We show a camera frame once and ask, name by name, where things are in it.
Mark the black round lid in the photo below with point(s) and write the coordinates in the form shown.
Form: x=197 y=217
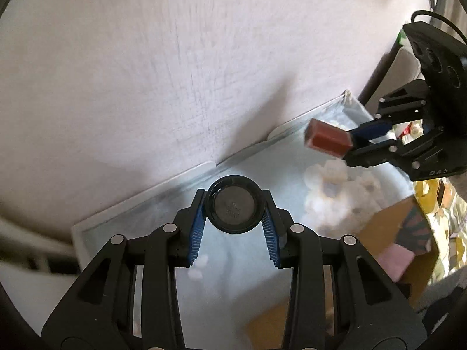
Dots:
x=233 y=207

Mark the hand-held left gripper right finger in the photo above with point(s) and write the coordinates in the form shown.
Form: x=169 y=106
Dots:
x=270 y=233

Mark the cardboard box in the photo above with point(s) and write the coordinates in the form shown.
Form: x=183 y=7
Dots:
x=386 y=222

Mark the beige panel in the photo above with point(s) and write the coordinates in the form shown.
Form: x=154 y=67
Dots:
x=399 y=73

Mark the red rectangular box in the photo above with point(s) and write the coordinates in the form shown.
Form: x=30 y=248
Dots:
x=328 y=138

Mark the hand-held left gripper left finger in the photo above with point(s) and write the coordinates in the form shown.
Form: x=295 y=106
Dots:
x=195 y=226

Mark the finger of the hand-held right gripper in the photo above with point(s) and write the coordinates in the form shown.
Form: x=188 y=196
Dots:
x=365 y=156
x=372 y=129

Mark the pink packet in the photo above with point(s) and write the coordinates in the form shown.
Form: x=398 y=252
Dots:
x=396 y=262

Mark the floral bedsheet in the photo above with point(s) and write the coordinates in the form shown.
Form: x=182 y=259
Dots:
x=452 y=226

